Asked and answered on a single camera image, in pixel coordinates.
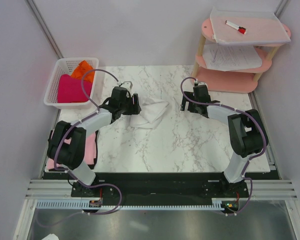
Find magenta folded t shirt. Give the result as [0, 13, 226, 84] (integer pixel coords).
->
[57, 74, 88, 104]

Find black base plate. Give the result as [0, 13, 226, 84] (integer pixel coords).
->
[43, 171, 284, 206]

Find white crumpled paper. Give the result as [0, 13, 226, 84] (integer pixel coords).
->
[41, 233, 59, 240]

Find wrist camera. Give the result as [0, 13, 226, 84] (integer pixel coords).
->
[194, 79, 208, 87]
[117, 81, 133, 92]

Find printed paper sheets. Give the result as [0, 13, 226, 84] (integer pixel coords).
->
[202, 44, 262, 72]

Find pink folded t shirt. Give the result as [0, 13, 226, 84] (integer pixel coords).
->
[46, 129, 97, 171]

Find orange t shirt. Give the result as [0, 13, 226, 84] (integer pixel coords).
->
[70, 60, 95, 83]

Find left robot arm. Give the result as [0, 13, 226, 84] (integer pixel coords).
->
[47, 86, 141, 197]

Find red white marker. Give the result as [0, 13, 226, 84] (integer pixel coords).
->
[225, 20, 247, 35]

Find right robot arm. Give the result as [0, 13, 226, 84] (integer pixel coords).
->
[180, 84, 269, 197]

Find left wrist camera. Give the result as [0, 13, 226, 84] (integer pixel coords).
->
[117, 81, 133, 92]

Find aluminium rail frame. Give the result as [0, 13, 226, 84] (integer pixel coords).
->
[13, 179, 300, 240]

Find white slotted cable duct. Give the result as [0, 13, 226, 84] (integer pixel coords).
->
[36, 199, 226, 211]

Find white plastic basket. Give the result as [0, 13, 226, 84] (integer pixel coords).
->
[43, 57, 99, 109]

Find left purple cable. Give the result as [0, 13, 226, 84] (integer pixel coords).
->
[34, 69, 123, 228]

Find white t shirt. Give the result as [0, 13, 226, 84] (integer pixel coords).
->
[130, 97, 169, 129]

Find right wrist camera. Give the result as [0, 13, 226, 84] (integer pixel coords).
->
[194, 79, 208, 87]

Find translucent document folder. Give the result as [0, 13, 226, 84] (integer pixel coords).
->
[210, 7, 291, 46]

